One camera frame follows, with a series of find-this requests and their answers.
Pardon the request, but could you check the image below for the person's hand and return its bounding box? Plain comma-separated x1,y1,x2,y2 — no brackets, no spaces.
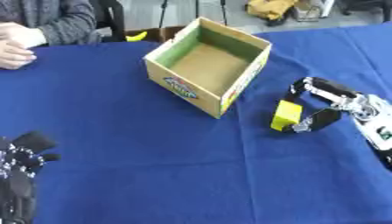
0,22,49,71

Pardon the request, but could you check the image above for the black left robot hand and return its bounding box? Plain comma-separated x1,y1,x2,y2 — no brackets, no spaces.
0,130,61,224

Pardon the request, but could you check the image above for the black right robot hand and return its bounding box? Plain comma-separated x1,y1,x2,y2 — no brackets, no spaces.
283,76,368,134

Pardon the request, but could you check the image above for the yellow block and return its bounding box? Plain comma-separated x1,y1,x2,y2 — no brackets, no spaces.
269,100,305,132

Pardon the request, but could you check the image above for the tan cardboard box green inside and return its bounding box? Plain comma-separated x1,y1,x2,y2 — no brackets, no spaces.
142,17,273,120

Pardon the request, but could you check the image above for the brown cardboard box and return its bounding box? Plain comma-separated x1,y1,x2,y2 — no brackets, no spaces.
123,25,187,44

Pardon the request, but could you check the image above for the person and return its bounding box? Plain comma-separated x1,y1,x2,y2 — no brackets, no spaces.
0,0,103,71

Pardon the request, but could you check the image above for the yellow bag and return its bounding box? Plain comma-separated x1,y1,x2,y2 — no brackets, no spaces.
245,0,300,26

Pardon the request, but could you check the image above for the black chair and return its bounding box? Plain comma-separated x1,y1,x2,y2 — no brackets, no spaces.
88,0,128,43

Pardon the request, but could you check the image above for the yellow banana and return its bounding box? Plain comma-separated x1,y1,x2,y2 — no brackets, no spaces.
123,31,149,42

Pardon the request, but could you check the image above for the black tripod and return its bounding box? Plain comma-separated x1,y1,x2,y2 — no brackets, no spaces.
156,0,230,30

